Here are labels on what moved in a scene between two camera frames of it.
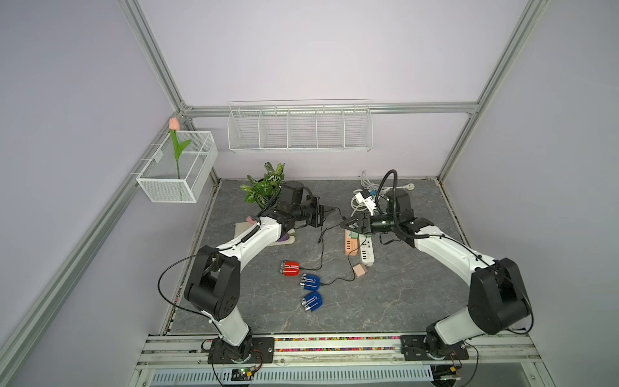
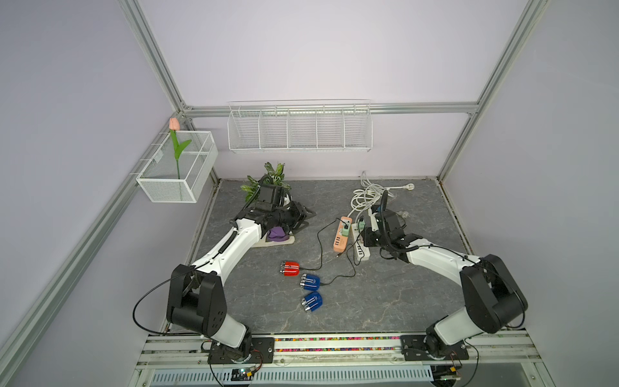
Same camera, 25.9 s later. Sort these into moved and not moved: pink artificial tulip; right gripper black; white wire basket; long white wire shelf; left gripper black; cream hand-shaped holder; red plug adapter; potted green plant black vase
Moved: right gripper black; left gripper black
Not moved: cream hand-shaped holder; red plug adapter; white wire basket; pink artificial tulip; potted green plant black vase; long white wire shelf
